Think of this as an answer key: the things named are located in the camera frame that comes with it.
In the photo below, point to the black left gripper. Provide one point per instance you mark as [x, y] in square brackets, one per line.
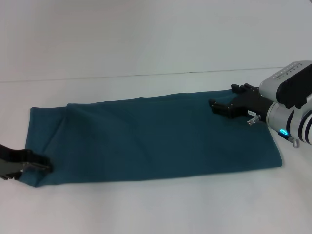
[11, 161]

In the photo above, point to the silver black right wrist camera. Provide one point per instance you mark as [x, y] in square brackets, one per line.
[287, 83]

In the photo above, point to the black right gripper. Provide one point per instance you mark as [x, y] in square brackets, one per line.
[251, 103]

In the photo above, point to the teal blue printed t-shirt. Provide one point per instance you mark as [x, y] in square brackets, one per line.
[146, 141]

